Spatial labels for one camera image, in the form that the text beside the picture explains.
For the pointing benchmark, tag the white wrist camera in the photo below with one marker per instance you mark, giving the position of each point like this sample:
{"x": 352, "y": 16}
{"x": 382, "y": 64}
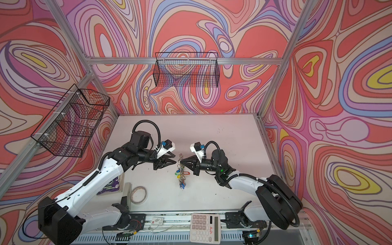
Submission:
{"x": 198, "y": 150}
{"x": 164, "y": 147}

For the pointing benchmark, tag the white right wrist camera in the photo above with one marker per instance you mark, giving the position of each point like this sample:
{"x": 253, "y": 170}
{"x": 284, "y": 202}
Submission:
{"x": 198, "y": 150}

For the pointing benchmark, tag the black wire basket left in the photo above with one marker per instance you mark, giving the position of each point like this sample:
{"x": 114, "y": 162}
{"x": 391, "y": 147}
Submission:
{"x": 70, "y": 125}

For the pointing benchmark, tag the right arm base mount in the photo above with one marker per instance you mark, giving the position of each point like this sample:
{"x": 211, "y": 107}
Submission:
{"x": 239, "y": 220}

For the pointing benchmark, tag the white staples box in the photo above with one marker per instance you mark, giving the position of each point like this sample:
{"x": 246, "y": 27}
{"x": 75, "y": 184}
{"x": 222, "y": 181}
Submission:
{"x": 158, "y": 221}

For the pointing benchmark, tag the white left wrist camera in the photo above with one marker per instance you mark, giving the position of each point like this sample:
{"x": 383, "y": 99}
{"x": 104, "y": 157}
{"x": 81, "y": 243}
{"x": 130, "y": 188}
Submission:
{"x": 164, "y": 147}

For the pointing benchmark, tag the black wire basket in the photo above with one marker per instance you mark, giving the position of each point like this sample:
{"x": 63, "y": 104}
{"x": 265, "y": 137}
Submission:
{"x": 186, "y": 69}
{"x": 70, "y": 125}

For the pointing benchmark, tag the white calculator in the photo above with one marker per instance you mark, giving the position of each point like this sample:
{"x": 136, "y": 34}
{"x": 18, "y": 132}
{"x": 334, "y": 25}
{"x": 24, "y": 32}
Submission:
{"x": 205, "y": 229}

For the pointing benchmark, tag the black wire basket back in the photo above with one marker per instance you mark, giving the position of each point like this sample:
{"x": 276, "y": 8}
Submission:
{"x": 186, "y": 69}

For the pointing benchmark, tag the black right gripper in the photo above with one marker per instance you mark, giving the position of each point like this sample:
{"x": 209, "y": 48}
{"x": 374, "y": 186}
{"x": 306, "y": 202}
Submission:
{"x": 194, "y": 164}

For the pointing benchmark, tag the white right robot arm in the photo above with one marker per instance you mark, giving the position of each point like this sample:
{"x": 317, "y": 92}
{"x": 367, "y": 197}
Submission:
{"x": 278, "y": 203}

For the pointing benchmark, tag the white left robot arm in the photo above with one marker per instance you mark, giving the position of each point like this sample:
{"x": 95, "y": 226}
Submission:
{"x": 60, "y": 219}

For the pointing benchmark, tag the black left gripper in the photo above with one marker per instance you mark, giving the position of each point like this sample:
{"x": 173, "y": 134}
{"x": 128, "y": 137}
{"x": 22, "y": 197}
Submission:
{"x": 163, "y": 162}

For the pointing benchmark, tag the white tape roll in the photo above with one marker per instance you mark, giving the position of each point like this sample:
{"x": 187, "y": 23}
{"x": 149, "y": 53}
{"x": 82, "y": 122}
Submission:
{"x": 138, "y": 195}

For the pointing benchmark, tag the grey stapler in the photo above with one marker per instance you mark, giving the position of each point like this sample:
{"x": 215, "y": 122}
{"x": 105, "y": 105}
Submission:
{"x": 126, "y": 195}

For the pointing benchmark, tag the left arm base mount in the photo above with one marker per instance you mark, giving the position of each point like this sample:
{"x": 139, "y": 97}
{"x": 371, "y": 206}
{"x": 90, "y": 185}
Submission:
{"x": 129, "y": 223}

